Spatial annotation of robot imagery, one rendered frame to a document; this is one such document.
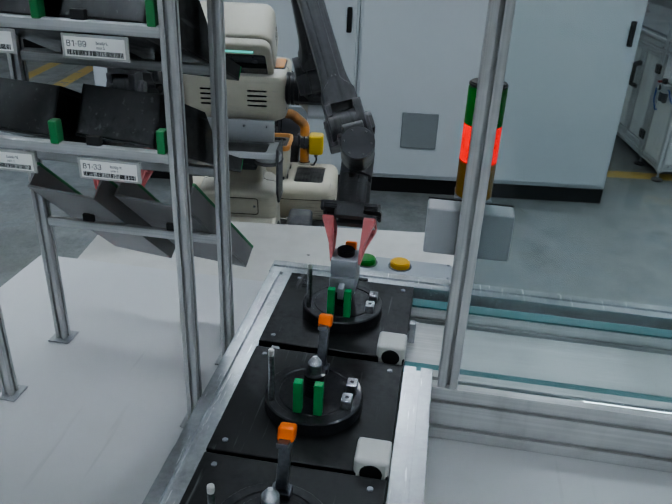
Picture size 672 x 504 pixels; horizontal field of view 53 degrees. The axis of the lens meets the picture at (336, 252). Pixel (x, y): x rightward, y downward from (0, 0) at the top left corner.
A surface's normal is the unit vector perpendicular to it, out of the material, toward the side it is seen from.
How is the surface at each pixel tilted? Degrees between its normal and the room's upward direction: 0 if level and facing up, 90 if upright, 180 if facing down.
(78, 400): 0
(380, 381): 0
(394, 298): 0
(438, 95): 90
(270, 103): 98
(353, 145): 50
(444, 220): 90
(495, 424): 90
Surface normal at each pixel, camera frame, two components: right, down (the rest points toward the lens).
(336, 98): -0.04, -0.29
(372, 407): 0.04, -0.89
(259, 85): -0.05, 0.57
